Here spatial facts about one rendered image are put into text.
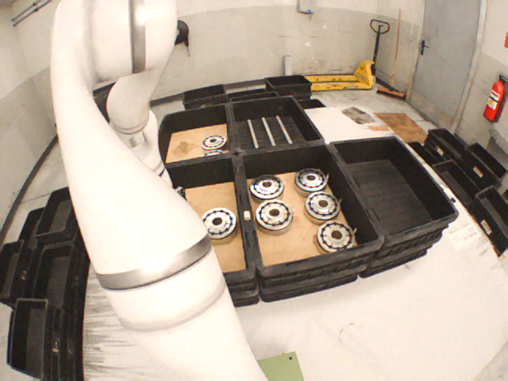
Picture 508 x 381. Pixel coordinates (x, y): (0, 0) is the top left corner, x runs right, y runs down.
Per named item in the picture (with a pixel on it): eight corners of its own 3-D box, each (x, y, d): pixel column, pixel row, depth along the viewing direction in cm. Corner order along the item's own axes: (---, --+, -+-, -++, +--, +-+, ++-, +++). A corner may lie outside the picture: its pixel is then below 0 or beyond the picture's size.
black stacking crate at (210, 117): (240, 181, 82) (236, 155, 74) (158, 194, 80) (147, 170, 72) (230, 125, 109) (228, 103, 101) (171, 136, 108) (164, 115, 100)
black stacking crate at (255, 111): (321, 168, 84) (325, 143, 75) (240, 181, 82) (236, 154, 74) (292, 117, 111) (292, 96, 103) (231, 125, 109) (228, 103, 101)
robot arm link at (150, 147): (165, 155, 55) (134, 172, 52) (147, 100, 45) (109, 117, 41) (175, 168, 51) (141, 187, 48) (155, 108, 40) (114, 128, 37)
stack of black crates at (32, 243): (64, 274, 125) (35, 248, 100) (41, 275, 121) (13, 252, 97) (74, 231, 152) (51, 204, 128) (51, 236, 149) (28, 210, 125)
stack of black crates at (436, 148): (458, 181, 162) (473, 153, 137) (441, 187, 158) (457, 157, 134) (433, 155, 189) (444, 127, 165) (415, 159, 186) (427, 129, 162)
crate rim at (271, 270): (383, 248, 49) (386, 242, 47) (258, 278, 47) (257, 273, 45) (325, 147, 77) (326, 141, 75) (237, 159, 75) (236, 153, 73)
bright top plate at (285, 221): (296, 226, 61) (297, 225, 61) (259, 232, 61) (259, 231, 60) (287, 198, 68) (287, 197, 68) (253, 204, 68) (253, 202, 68)
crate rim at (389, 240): (457, 220, 50) (461, 215, 49) (383, 248, 49) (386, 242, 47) (394, 140, 78) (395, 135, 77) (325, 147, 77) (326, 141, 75)
